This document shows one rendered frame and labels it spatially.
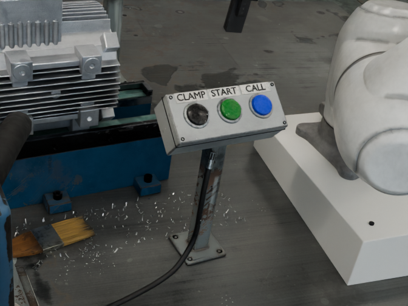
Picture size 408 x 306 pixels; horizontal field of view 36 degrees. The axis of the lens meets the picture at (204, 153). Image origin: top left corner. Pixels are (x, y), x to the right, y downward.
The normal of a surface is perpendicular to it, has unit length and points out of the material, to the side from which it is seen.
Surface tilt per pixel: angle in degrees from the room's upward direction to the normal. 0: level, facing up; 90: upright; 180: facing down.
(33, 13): 90
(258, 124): 38
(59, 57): 0
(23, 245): 0
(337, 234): 90
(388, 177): 92
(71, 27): 88
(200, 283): 0
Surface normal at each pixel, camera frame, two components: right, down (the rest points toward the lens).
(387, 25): -0.23, -0.29
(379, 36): -0.45, 0.38
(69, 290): 0.14, -0.82
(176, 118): 0.39, -0.31
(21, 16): 0.46, 0.54
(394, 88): -0.54, -0.42
